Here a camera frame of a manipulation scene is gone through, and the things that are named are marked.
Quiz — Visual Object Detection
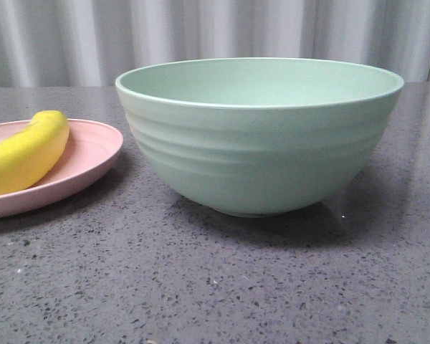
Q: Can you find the yellow banana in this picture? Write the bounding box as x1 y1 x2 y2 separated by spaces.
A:
0 110 70 195

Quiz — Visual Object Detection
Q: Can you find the green ribbed bowl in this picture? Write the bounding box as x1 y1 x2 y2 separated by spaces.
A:
115 57 404 217

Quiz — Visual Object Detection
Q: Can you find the pink plate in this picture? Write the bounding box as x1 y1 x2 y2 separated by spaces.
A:
0 119 123 218

